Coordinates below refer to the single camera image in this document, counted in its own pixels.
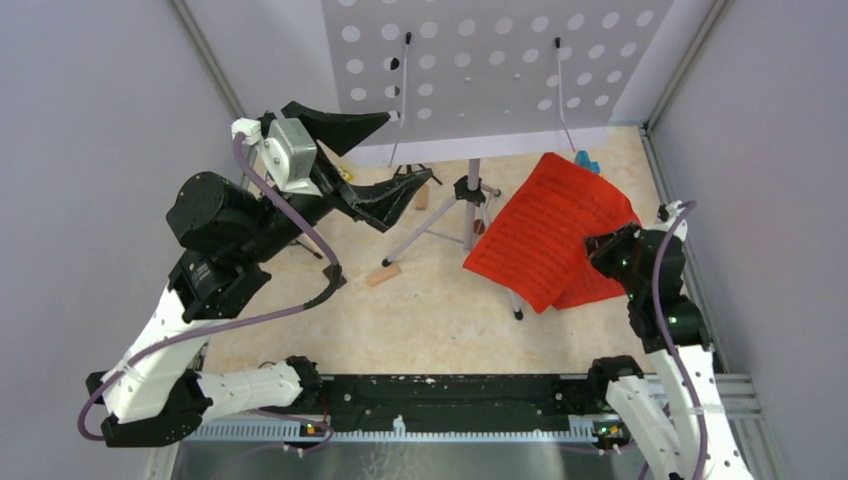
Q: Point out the yellow toy car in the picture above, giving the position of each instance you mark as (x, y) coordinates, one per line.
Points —
(583, 160)

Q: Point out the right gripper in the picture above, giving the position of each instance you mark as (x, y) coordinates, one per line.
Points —
(599, 246)

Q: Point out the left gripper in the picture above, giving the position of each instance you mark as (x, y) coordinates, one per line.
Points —
(380, 204)

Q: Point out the upright wooden block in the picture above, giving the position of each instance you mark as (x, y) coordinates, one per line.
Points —
(421, 202)

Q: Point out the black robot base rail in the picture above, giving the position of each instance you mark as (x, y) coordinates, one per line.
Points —
(469, 403)

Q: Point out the red sheet music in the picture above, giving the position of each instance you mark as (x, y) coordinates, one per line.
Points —
(587, 286)
(536, 242)

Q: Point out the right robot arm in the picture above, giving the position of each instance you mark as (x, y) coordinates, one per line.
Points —
(690, 437)

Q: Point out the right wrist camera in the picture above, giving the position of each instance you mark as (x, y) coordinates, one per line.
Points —
(672, 217)

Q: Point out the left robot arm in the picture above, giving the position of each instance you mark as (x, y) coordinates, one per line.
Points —
(153, 397)

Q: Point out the lying wooden block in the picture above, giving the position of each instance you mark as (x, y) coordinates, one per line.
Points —
(382, 275)

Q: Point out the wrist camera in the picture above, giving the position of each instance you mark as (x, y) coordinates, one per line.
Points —
(672, 217)
(286, 149)

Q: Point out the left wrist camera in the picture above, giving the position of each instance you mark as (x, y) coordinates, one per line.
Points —
(286, 149)

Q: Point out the small black tripod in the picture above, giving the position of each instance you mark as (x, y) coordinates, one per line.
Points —
(417, 169)

